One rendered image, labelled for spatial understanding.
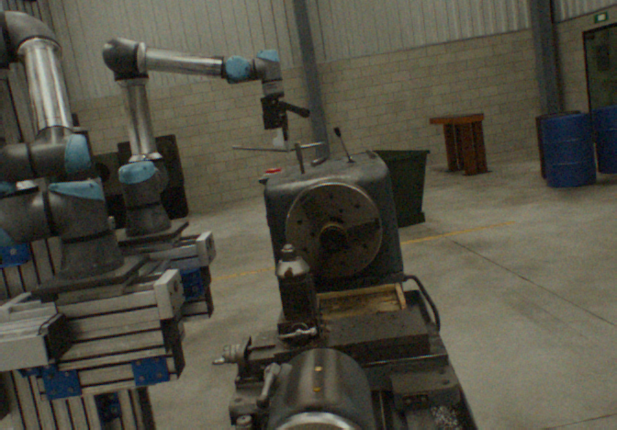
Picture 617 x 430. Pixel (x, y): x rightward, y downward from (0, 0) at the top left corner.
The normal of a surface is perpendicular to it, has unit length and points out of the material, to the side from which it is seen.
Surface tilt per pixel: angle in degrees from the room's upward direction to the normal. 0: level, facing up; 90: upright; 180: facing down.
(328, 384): 17
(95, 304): 90
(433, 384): 0
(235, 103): 90
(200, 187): 90
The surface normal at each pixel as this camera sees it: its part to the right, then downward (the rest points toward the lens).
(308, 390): -0.22, -0.95
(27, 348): -0.02, 0.15
